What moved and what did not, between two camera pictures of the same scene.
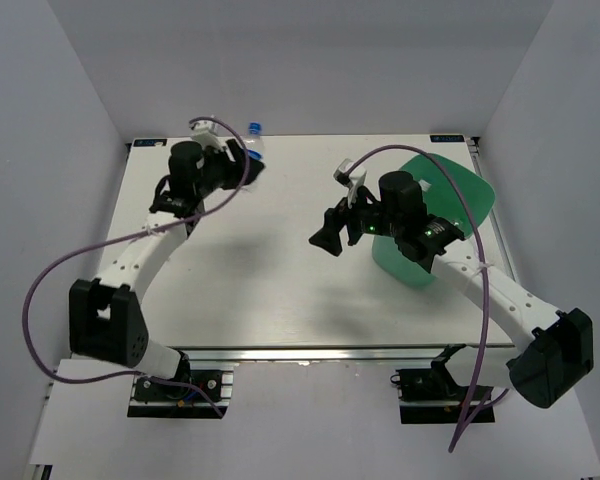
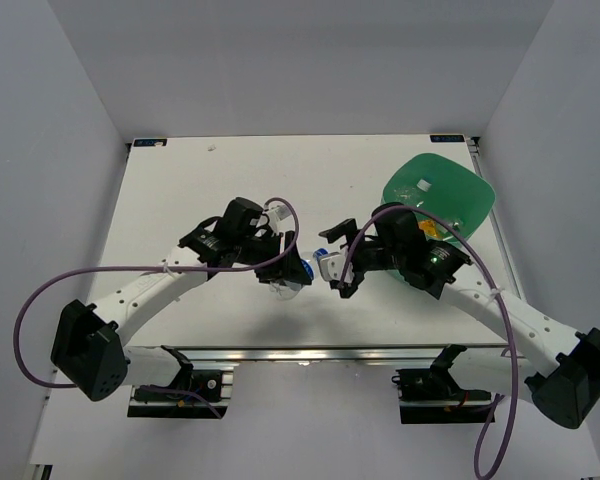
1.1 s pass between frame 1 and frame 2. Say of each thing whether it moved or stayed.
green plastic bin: stayed
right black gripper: moved
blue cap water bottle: moved
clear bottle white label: stayed
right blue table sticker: stayed
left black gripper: moved
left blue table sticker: stayed
